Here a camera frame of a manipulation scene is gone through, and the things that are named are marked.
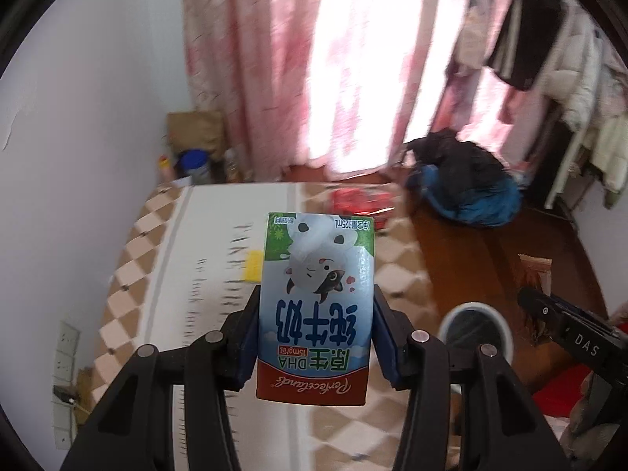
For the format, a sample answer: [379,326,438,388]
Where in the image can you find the white round trash bin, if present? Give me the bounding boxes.
[438,303,516,393]

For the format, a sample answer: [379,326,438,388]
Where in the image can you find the dark clothes pile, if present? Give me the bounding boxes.
[402,128,511,192]

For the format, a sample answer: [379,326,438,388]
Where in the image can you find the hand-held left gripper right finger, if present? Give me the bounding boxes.
[373,283,572,471]

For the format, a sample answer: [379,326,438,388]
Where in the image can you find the blue lidded jar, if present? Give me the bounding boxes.
[177,150,213,184]

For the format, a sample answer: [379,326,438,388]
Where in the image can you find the white printed hanging garment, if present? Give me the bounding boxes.
[451,0,496,74]

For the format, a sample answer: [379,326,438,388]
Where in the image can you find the yellow flat box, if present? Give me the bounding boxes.
[244,250,264,283]

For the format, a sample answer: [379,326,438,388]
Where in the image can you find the white wall outlet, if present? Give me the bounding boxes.
[51,320,82,451]

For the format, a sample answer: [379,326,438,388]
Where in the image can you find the red cloth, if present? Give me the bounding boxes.
[532,368,590,420]

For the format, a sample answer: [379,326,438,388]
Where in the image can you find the red snack bag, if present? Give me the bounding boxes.
[330,185,396,221]

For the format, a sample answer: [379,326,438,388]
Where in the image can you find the checkered tablecloth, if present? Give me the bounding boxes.
[91,181,442,471]

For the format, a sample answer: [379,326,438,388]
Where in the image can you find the pink floral curtain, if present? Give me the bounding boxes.
[181,0,535,182]

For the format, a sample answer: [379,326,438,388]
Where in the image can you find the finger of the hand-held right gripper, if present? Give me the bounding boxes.
[548,295,620,337]
[518,287,628,388]

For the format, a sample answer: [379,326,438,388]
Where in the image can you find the black hanging jacket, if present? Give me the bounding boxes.
[486,0,572,91]

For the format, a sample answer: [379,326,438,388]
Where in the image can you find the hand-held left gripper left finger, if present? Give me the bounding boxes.
[59,285,262,471]

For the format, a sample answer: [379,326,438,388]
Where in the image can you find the dark striped hanging clothes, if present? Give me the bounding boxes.
[530,83,604,212]

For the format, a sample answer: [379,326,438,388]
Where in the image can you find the small clear bottle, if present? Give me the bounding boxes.
[223,147,241,182]

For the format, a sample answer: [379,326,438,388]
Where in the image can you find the brown wrapper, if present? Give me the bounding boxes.
[518,254,553,298]

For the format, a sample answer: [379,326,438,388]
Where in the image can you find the blue white milk carton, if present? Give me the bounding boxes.
[255,212,377,406]

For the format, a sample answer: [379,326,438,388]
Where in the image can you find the brown cardboard box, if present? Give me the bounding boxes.
[167,110,227,158]

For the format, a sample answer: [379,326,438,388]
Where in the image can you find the white puffer jacket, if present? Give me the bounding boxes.
[540,5,609,133]

